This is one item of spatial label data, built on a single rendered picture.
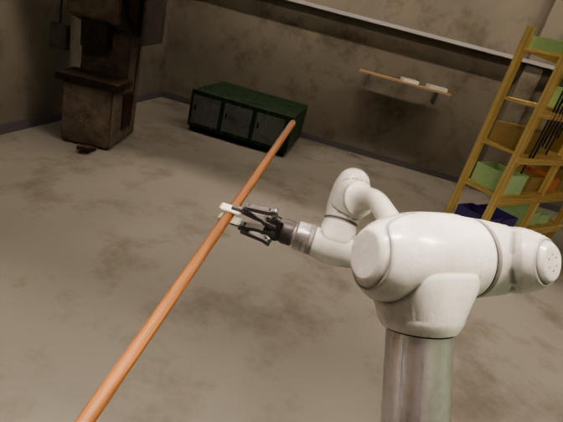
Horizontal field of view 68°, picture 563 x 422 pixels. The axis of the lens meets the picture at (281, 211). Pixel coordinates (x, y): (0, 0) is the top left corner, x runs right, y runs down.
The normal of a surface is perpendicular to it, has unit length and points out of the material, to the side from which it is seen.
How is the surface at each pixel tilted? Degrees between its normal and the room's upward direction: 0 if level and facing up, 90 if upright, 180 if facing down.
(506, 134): 90
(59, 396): 0
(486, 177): 90
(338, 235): 51
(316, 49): 90
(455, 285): 68
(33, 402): 0
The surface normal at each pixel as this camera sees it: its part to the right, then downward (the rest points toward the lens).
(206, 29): -0.20, 0.36
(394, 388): -0.79, -0.07
